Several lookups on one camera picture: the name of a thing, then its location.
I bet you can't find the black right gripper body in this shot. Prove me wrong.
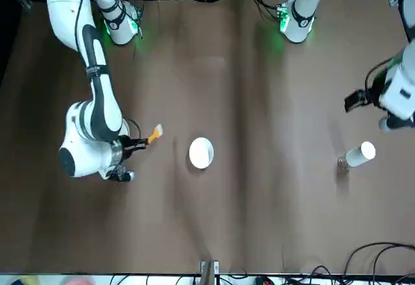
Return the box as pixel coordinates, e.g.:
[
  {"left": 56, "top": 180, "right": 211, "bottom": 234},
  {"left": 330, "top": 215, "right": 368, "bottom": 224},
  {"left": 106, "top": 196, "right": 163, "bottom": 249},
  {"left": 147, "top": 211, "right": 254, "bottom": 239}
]
[{"left": 118, "top": 135, "right": 134, "bottom": 162}]

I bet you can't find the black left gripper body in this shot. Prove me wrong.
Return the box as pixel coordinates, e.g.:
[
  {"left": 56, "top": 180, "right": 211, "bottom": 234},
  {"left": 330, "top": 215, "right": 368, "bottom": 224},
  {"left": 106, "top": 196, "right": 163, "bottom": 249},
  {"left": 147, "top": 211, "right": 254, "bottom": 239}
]
[{"left": 364, "top": 82, "right": 388, "bottom": 110}]

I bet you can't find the orange oil brush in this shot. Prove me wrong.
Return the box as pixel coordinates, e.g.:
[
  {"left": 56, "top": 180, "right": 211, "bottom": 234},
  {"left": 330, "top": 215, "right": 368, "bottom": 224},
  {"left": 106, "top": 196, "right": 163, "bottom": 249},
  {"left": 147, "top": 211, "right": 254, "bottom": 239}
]
[{"left": 146, "top": 123, "right": 164, "bottom": 145}]

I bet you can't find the white oil pot glass base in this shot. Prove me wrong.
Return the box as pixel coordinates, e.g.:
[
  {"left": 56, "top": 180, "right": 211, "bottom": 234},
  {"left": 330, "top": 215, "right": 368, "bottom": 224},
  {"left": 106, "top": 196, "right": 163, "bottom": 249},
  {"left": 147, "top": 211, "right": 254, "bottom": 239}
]
[{"left": 337, "top": 140, "right": 377, "bottom": 173}]

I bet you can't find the white bowl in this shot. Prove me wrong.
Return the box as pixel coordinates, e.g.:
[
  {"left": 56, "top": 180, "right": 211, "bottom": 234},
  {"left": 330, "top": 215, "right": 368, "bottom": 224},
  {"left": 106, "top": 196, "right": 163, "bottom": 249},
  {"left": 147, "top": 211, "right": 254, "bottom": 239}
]
[{"left": 189, "top": 136, "right": 215, "bottom": 170}]

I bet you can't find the pink plate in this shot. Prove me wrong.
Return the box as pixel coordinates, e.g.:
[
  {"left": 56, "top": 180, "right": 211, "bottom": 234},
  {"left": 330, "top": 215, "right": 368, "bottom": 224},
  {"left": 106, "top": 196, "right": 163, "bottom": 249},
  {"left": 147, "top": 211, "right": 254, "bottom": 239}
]
[{"left": 60, "top": 275, "right": 95, "bottom": 285}]

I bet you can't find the yellow plate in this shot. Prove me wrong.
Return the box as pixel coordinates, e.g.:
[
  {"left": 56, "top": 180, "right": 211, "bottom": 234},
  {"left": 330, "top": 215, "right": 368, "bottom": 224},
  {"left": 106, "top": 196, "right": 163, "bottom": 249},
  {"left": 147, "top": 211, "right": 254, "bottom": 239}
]
[{"left": 8, "top": 275, "right": 40, "bottom": 285}]

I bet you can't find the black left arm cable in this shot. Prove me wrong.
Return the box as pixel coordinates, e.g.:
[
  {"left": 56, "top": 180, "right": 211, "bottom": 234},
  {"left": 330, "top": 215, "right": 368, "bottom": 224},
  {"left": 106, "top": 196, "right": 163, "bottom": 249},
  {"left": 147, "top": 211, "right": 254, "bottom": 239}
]
[{"left": 364, "top": 57, "right": 400, "bottom": 105}]

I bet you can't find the aluminium post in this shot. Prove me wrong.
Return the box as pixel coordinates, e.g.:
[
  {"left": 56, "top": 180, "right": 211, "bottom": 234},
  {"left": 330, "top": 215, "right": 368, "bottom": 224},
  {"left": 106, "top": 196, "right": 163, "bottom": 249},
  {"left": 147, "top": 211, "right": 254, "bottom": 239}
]
[{"left": 200, "top": 260, "right": 220, "bottom": 285}]

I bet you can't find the black desk cable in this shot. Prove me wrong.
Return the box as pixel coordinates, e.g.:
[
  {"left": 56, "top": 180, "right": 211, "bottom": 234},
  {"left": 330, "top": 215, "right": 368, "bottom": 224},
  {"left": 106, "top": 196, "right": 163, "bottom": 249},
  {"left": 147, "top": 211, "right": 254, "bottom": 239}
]
[{"left": 342, "top": 241, "right": 415, "bottom": 285}]

